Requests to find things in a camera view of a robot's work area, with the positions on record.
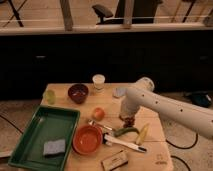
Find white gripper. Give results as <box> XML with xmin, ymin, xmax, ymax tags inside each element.
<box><xmin>119</xmin><ymin>97</ymin><xmax>140</xmax><ymax>119</ymax></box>

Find red grape bunch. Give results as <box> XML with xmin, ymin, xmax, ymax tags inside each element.
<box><xmin>123</xmin><ymin>117</ymin><xmax>135</xmax><ymax>128</ymax></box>

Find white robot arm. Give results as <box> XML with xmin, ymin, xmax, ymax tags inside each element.
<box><xmin>119</xmin><ymin>77</ymin><xmax>213</xmax><ymax>139</ymax></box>

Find dark maroon bowl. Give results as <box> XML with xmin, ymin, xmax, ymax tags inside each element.
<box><xmin>68</xmin><ymin>83</ymin><xmax>89</xmax><ymax>104</ymax></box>

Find red orange bowl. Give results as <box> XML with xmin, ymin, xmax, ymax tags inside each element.
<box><xmin>73</xmin><ymin>125</ymin><xmax>102</xmax><ymax>155</ymax></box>

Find yellow corn cob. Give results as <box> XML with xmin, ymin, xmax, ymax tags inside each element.
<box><xmin>136</xmin><ymin>124</ymin><xmax>149</xmax><ymax>145</ymax></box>

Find green chili pepper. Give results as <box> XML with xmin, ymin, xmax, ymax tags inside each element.
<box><xmin>114</xmin><ymin>127</ymin><xmax>139</xmax><ymax>137</ymax></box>

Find orange tomato fruit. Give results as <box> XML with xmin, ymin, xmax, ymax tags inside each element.
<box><xmin>92</xmin><ymin>107</ymin><xmax>105</xmax><ymax>121</ymax></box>

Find white cup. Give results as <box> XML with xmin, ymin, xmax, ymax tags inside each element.
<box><xmin>92</xmin><ymin>74</ymin><xmax>105</xmax><ymax>90</ymax></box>

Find metal spoon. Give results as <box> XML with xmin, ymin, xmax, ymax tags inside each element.
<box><xmin>88</xmin><ymin>120</ymin><xmax>115</xmax><ymax>131</ymax></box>

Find wooden block eraser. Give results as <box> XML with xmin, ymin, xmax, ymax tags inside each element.
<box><xmin>101</xmin><ymin>150</ymin><xmax>128</xmax><ymax>171</ymax></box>

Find green translucent cup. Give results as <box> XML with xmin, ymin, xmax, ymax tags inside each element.
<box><xmin>45</xmin><ymin>90</ymin><xmax>55</xmax><ymax>104</ymax></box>

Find green plastic tray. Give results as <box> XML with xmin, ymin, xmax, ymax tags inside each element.
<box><xmin>8</xmin><ymin>105</ymin><xmax>80</xmax><ymax>171</ymax></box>

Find blue grey sponge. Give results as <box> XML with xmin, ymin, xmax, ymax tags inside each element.
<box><xmin>43</xmin><ymin>139</ymin><xmax>66</xmax><ymax>156</ymax></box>

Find black office chair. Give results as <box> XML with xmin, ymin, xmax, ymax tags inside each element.
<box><xmin>92</xmin><ymin>0</ymin><xmax>162</xmax><ymax>25</ymax></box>

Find black floor cable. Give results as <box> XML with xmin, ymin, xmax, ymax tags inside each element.
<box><xmin>165</xmin><ymin>131</ymin><xmax>200</xmax><ymax>171</ymax></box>

